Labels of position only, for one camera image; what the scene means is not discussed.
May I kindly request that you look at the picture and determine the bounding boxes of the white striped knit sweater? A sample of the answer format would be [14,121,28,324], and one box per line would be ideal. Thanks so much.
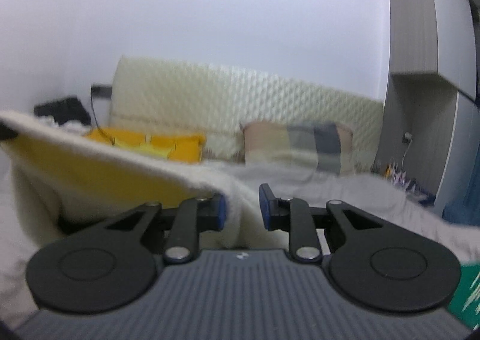
[1,111,288,249]

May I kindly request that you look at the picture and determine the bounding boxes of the black clothes pile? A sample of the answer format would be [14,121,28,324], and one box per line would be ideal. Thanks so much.
[33,97,91,125]

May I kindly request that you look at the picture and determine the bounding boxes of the green garment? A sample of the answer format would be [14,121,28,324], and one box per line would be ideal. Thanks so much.
[448,263,480,330]

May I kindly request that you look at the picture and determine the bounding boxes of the small items on nightstand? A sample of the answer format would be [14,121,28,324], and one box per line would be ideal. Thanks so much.
[381,163,435,203]

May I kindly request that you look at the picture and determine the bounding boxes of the blue curtain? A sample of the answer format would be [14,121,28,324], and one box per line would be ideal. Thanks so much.
[442,151,479,227]

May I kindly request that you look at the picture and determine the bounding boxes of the grey bed duvet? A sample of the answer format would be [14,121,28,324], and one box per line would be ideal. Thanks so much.
[0,159,480,326]

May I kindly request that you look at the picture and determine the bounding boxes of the plaid beige grey pillow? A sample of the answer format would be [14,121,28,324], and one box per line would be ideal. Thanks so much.
[242,120,355,175]

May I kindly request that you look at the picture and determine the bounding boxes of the yellow pillow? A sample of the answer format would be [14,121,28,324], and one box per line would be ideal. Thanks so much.
[85,128,206,163]

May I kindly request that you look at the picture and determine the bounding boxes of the cream quilted headboard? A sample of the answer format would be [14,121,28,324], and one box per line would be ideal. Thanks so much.
[109,56,383,172]

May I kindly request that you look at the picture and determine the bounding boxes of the white charger with cable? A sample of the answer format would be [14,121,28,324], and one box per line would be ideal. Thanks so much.
[400,132,413,172]

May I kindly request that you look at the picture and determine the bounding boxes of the black charging cable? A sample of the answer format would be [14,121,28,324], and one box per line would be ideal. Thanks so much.
[89,91,116,146]

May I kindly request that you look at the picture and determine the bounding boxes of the grey wall cabinet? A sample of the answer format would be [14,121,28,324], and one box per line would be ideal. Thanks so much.
[376,0,479,215]

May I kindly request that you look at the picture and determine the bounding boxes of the black wall socket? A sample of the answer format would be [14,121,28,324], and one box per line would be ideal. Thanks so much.
[90,84,112,99]

